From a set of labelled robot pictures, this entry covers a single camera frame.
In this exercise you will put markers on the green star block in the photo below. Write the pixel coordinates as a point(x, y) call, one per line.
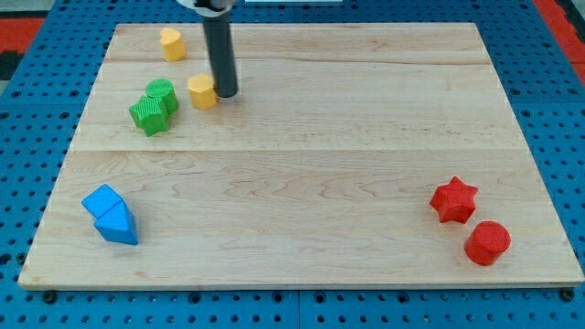
point(150, 115)

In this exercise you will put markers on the red star block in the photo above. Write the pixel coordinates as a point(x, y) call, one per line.
point(454, 201)

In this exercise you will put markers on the wooden board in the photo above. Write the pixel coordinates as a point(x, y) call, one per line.
point(317, 175)

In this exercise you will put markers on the yellow hexagon block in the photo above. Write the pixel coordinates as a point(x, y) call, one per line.
point(201, 88)

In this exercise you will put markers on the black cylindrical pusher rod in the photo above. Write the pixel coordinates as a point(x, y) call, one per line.
point(221, 54)

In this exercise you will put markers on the green cylinder block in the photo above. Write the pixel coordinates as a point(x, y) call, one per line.
point(164, 90)

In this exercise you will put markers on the yellow heart block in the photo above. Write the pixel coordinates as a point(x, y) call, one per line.
point(172, 44)

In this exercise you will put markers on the blue triangle block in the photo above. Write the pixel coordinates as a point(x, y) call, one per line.
point(118, 225)

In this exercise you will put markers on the blue cube block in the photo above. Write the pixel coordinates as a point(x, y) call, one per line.
point(101, 201)

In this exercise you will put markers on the red cylinder block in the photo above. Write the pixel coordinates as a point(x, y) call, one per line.
point(488, 241)

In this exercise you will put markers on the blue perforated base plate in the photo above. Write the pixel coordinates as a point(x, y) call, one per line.
point(42, 104)

